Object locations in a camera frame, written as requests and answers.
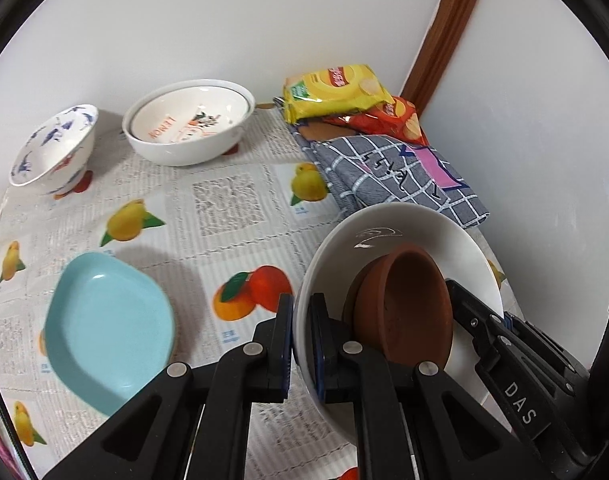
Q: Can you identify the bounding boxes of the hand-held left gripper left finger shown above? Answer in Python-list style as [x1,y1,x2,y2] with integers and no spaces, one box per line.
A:
[44,292,295,480]

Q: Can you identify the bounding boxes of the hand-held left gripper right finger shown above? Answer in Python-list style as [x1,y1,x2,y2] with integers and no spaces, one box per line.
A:
[309,292,553,480]

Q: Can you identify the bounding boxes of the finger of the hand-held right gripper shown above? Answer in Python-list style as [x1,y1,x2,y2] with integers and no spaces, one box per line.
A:
[502,311,585,376]
[445,279,508,363]

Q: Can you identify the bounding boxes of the terracotta bowl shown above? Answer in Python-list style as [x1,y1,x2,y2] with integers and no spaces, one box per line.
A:
[343,244,455,367]

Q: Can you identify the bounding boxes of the white deep plate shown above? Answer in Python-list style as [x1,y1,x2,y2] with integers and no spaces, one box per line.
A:
[293,204,504,448]

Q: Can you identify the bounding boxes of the teal plate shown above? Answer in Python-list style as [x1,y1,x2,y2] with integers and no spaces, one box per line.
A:
[43,251,178,417]

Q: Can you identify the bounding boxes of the fruit print tablecloth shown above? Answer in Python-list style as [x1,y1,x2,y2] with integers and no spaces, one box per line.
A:
[0,105,510,480]

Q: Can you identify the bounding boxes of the grey checked cloth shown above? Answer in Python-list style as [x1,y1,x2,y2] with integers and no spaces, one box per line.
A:
[287,122,490,231]

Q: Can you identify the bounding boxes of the orange chip bag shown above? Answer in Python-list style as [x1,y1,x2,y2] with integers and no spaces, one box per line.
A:
[325,96,429,147]

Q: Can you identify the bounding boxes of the brown flat packet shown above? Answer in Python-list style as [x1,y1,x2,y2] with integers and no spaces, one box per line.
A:
[298,122,360,142]

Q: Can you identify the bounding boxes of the large white bowl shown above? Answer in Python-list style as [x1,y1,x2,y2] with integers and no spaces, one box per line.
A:
[122,78,256,167]

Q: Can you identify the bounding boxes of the white bowl with orange print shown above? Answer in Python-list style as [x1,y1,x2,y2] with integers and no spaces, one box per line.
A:
[129,85,250,143]

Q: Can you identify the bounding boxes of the yellow chip bag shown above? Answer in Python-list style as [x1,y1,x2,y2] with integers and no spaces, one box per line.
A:
[283,63,395,124]

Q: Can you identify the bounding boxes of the blue patterned white bowl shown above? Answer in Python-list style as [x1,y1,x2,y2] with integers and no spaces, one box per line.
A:
[9,104,99,196]

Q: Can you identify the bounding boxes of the brown wooden door frame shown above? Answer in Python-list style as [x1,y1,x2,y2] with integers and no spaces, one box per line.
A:
[399,0,493,116]

